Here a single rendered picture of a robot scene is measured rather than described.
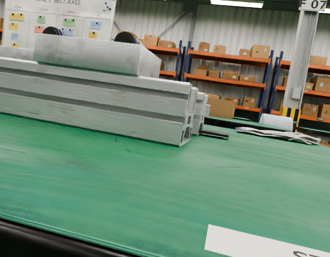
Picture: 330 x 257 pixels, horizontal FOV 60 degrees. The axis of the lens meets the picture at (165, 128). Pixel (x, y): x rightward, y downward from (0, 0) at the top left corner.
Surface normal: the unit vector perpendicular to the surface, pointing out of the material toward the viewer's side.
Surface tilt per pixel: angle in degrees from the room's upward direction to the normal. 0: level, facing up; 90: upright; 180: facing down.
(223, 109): 89
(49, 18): 90
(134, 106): 90
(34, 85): 90
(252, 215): 0
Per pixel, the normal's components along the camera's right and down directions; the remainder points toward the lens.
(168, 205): 0.15, -0.98
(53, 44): -0.23, 0.05
